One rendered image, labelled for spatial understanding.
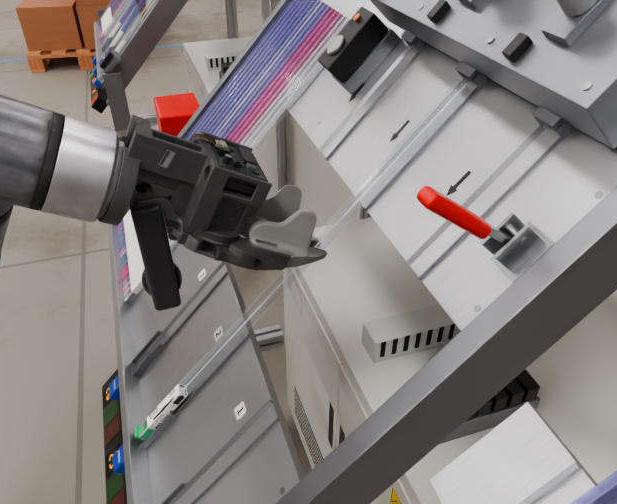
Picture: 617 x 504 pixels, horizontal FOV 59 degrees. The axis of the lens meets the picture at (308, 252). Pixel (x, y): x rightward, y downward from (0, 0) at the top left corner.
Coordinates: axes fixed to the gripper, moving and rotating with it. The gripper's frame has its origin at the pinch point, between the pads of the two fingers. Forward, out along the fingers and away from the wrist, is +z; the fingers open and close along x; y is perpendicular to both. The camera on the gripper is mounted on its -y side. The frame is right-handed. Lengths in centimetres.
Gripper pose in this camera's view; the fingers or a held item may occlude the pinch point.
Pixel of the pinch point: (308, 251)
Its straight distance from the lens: 54.2
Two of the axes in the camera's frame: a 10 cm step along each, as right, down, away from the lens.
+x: -3.2, -5.7, 7.6
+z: 8.4, 2.1, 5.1
